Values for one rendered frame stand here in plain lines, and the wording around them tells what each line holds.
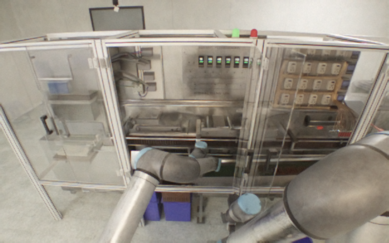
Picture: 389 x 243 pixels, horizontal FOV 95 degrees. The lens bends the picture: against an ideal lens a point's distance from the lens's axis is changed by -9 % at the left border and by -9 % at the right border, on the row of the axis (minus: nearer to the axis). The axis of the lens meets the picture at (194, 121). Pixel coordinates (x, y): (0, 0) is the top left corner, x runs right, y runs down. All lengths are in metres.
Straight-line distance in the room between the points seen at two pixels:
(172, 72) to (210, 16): 2.80
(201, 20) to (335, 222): 4.29
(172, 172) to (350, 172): 0.61
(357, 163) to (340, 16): 5.01
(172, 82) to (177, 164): 1.14
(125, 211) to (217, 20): 4.10
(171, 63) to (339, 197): 1.61
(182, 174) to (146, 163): 0.16
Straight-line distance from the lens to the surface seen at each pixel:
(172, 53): 1.77
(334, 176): 0.36
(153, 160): 0.84
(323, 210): 0.37
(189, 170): 0.83
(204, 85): 1.82
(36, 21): 5.78
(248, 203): 0.88
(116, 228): 0.82
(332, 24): 5.25
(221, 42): 1.17
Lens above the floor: 1.89
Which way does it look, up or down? 29 degrees down
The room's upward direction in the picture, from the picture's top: straight up
